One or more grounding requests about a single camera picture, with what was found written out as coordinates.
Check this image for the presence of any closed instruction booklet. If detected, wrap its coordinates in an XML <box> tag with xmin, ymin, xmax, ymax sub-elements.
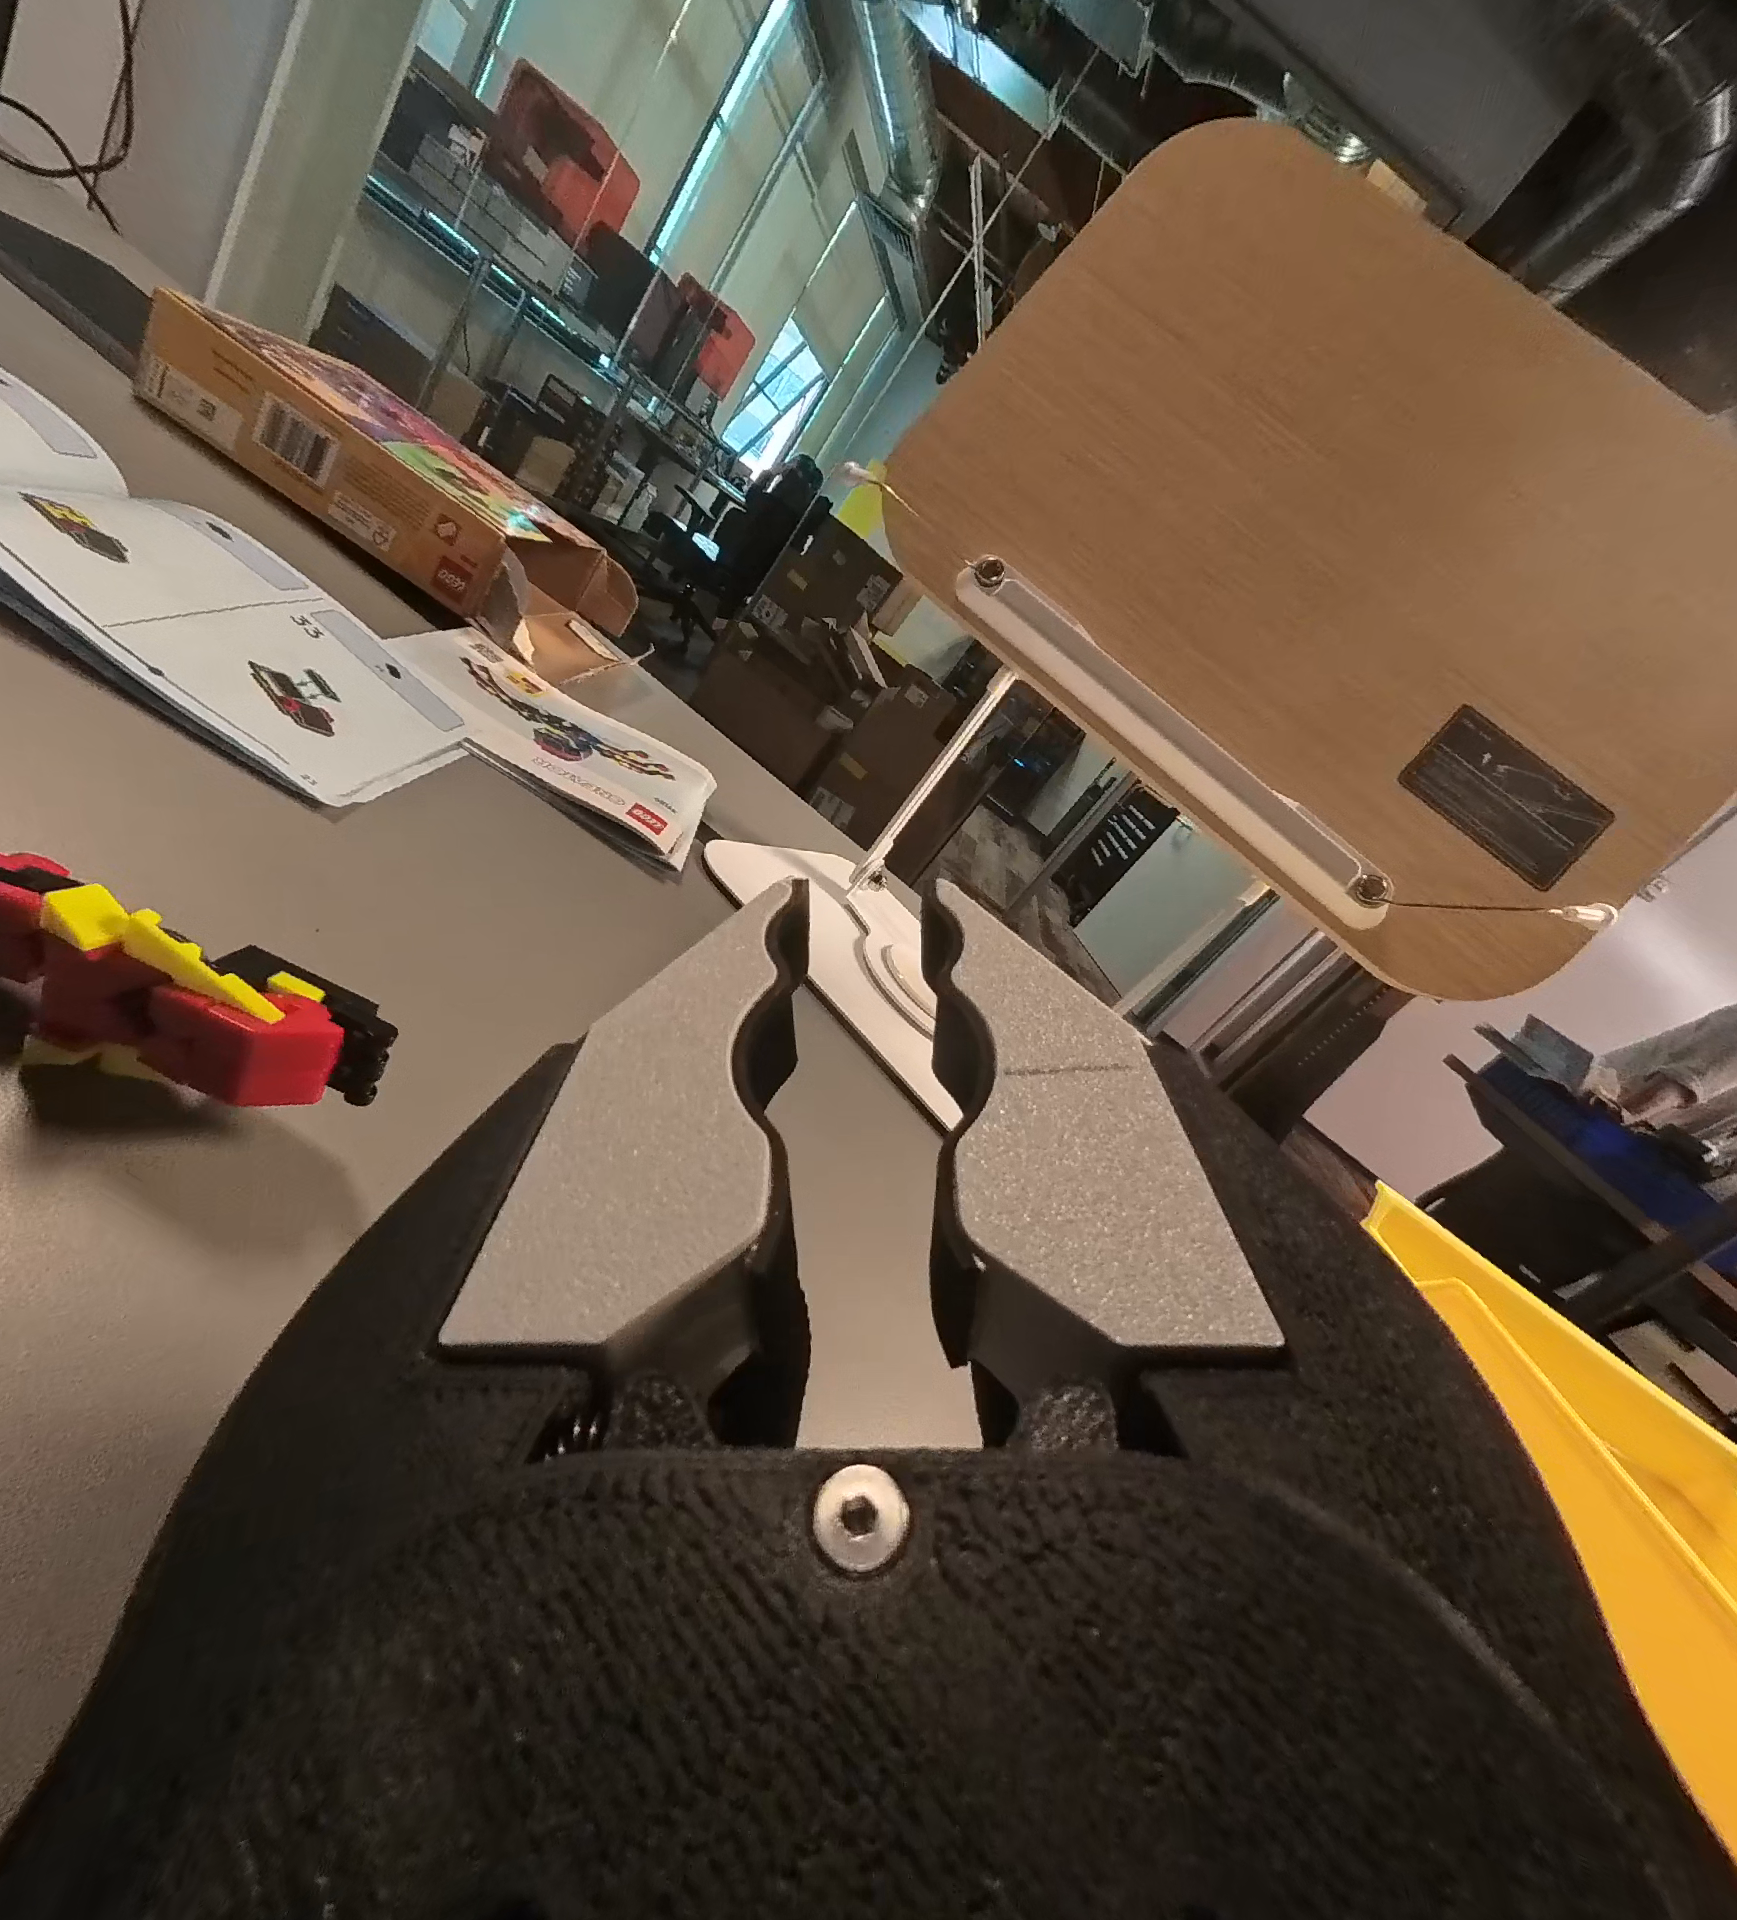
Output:
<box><xmin>384</xmin><ymin>628</ymin><xmax>719</xmax><ymax>871</ymax></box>

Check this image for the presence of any red yellow black brick model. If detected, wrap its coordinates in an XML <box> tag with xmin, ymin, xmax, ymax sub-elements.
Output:
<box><xmin>0</xmin><ymin>823</ymin><xmax>402</xmax><ymax>1112</ymax></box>

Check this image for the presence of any black cable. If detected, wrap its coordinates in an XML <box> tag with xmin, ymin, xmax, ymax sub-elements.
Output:
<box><xmin>0</xmin><ymin>0</ymin><xmax>150</xmax><ymax>232</ymax></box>

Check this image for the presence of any open instruction booklet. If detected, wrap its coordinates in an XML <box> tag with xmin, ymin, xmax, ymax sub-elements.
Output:
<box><xmin>0</xmin><ymin>317</ymin><xmax>472</xmax><ymax>809</ymax></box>

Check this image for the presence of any yellow plastic bin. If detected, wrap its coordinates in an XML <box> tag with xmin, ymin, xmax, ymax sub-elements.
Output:
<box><xmin>1361</xmin><ymin>1181</ymin><xmax>1737</xmax><ymax>1920</ymax></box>

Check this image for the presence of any blue plastic crate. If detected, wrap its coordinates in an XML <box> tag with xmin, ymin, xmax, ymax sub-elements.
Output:
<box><xmin>1469</xmin><ymin>1020</ymin><xmax>1737</xmax><ymax>1277</ymax></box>

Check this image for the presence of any black work table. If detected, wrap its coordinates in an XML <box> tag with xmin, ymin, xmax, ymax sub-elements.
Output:
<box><xmin>1409</xmin><ymin>1020</ymin><xmax>1737</xmax><ymax>1518</ymax></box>

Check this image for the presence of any black office chair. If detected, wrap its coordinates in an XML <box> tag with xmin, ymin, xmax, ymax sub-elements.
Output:
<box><xmin>657</xmin><ymin>454</ymin><xmax>829</xmax><ymax>652</ymax></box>

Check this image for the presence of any orange cardboard toy box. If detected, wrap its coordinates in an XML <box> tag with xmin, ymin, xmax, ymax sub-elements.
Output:
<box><xmin>135</xmin><ymin>286</ymin><xmax>639</xmax><ymax>652</ymax></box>

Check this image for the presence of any wooden book stand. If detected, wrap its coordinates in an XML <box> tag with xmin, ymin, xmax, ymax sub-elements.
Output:
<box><xmin>705</xmin><ymin>119</ymin><xmax>1737</xmax><ymax>1134</ymax></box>

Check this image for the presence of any metal storage shelf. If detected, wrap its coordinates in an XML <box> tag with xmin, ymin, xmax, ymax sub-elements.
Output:
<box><xmin>311</xmin><ymin>46</ymin><xmax>824</xmax><ymax>603</ymax></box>

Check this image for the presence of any large red black case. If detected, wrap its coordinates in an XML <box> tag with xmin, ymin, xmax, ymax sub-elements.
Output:
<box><xmin>492</xmin><ymin>60</ymin><xmax>642</xmax><ymax>229</ymax></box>

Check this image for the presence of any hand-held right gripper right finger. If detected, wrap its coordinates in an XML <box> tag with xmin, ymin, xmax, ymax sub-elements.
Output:
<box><xmin>924</xmin><ymin>876</ymin><xmax>1286</xmax><ymax>1372</ymax></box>

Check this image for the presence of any small red black case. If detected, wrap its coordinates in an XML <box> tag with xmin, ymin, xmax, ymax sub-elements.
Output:
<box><xmin>675</xmin><ymin>273</ymin><xmax>757</xmax><ymax>396</ymax></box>

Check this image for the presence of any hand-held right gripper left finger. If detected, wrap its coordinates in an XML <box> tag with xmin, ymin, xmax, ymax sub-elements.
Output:
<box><xmin>437</xmin><ymin>876</ymin><xmax>813</xmax><ymax>1372</ymax></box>

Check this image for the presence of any silver spiral ventilation duct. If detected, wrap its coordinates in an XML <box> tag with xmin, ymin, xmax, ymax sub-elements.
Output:
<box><xmin>837</xmin><ymin>0</ymin><xmax>945</xmax><ymax>292</ymax></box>

